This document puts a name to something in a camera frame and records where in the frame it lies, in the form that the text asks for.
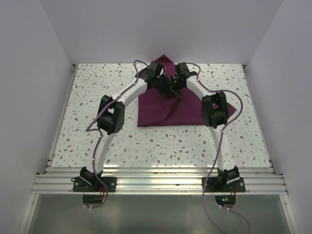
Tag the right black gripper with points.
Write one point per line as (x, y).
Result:
(173, 79)

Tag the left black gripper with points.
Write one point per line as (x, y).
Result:
(166, 91)

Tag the purple cloth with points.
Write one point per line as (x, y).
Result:
(155, 110)

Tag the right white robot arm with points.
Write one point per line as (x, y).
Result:
(215, 115)

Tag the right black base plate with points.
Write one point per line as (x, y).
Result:
(224, 182)

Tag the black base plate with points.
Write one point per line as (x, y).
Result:
(224, 182)
(88, 182)

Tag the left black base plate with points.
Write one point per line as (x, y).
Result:
(88, 182)

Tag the aluminium rail frame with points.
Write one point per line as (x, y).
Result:
(170, 160)

